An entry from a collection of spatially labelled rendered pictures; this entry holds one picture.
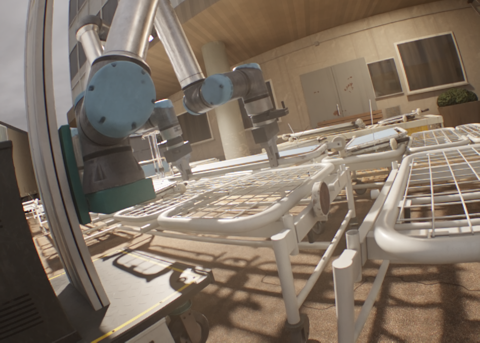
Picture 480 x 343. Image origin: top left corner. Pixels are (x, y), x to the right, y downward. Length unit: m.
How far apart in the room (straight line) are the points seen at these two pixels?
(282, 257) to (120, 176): 0.46
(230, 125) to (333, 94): 2.92
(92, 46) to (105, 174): 0.66
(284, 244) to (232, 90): 0.44
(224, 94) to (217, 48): 5.54
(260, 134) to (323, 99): 6.23
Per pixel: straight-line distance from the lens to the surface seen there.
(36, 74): 0.84
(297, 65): 7.37
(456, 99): 5.89
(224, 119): 5.80
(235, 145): 5.75
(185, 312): 0.89
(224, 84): 0.71
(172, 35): 0.87
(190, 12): 5.18
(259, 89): 0.81
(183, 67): 0.84
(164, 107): 1.04
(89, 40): 1.20
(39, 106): 0.80
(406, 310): 1.04
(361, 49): 7.02
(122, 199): 0.65
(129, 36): 0.62
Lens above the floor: 0.70
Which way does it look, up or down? 4 degrees down
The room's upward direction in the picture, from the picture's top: 13 degrees counter-clockwise
